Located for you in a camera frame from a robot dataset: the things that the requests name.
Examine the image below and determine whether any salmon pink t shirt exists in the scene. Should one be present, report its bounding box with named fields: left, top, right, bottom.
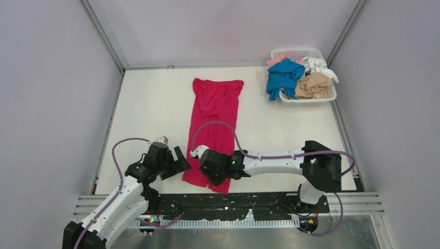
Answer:
left=266, top=54, right=306, bottom=67

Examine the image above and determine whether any beige t shirt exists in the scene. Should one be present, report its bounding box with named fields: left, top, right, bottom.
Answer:
left=295, top=73, right=334, bottom=99

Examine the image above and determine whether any white t shirt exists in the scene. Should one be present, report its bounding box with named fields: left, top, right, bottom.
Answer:
left=302, top=57, right=339, bottom=84

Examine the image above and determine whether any slotted cable duct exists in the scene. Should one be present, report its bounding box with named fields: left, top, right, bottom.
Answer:
left=130, top=218, right=301, bottom=230

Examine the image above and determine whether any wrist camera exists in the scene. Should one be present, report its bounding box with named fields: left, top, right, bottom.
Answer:
left=156, top=135, right=169, bottom=145
left=190, top=145, right=210, bottom=160

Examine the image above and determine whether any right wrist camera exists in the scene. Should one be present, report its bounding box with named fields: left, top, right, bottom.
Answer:
left=190, top=145, right=210, bottom=160

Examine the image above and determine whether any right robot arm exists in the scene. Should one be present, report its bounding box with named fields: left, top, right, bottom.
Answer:
left=190, top=141, right=342, bottom=213

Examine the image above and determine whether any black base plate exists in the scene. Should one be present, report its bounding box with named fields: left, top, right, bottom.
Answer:
left=145, top=192, right=329, bottom=221

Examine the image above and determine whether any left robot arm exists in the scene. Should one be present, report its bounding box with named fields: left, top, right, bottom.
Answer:
left=62, top=136, right=190, bottom=248

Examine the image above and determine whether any blue t shirt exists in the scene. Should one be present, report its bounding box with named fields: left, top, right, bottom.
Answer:
left=266, top=58, right=306, bottom=101

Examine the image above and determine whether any magenta t shirt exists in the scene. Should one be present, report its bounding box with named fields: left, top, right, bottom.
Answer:
left=182, top=78, right=244, bottom=194

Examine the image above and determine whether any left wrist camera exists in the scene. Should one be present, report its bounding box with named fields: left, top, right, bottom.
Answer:
left=156, top=135, right=169, bottom=145

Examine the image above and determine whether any white plastic basket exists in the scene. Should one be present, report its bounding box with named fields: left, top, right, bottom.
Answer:
left=270, top=47, right=337, bottom=104

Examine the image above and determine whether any aluminium frame rail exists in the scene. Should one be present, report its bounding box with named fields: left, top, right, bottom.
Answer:
left=73, top=192, right=386, bottom=219

